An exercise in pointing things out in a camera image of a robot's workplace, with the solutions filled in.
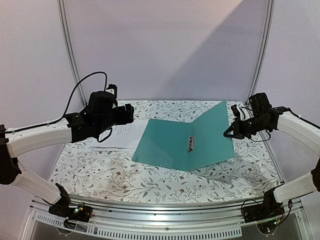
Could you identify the aluminium corner post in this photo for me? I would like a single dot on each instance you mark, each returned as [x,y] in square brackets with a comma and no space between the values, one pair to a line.
[62,11]
[262,48]

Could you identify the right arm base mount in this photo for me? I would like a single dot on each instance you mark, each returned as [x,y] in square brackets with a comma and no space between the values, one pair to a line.
[268,215]

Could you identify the aluminium corner post right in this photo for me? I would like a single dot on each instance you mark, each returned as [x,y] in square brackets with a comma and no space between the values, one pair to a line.
[262,48]

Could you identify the white printed paper sheet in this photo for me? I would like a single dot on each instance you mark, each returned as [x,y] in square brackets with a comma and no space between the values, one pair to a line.
[123,137]

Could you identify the aluminium corner post left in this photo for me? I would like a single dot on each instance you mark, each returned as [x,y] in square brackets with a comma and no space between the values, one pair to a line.
[62,11]

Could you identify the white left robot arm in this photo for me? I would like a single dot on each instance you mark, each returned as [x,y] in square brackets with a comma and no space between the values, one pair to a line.
[17,141]

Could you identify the aluminium front rail frame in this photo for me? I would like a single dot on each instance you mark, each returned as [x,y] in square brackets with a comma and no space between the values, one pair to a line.
[117,220]

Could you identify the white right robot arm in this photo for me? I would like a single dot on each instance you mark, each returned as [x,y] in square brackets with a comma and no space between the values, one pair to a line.
[299,148]

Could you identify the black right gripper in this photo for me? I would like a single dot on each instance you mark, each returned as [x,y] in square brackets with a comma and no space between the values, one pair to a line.
[239,127]

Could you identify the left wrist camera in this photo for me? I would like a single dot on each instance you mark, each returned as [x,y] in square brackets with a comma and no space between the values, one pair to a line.
[112,89]

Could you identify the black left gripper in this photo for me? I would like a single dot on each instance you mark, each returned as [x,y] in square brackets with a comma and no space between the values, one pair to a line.
[126,114]

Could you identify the floral patterned table mat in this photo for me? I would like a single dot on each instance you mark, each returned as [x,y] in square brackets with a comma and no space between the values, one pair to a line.
[112,175]

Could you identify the teal plastic folder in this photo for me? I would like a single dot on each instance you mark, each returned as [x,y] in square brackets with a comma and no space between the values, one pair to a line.
[164,143]

